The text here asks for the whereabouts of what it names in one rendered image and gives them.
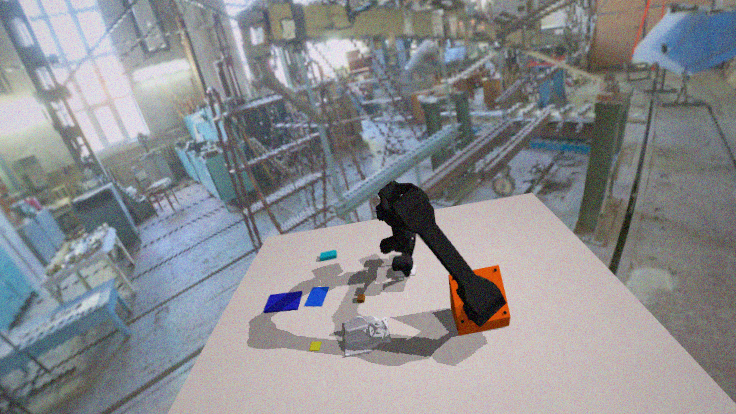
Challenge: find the small teal block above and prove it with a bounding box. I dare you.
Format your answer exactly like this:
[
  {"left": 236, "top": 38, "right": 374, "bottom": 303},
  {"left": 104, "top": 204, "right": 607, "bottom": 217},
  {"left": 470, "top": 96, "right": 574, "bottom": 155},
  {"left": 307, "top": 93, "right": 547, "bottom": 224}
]
[{"left": 320, "top": 250, "right": 336, "bottom": 261}]

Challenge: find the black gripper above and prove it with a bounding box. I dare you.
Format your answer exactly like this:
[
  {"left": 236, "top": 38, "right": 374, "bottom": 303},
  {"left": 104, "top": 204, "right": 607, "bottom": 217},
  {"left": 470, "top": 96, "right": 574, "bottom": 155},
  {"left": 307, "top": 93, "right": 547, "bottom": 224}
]
[{"left": 392, "top": 231, "right": 417, "bottom": 277}]

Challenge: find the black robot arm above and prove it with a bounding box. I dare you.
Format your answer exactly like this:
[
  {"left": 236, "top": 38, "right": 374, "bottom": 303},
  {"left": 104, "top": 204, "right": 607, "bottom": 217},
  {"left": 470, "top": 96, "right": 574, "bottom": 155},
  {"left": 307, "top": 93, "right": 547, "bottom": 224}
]
[{"left": 376, "top": 181, "right": 507, "bottom": 327}]

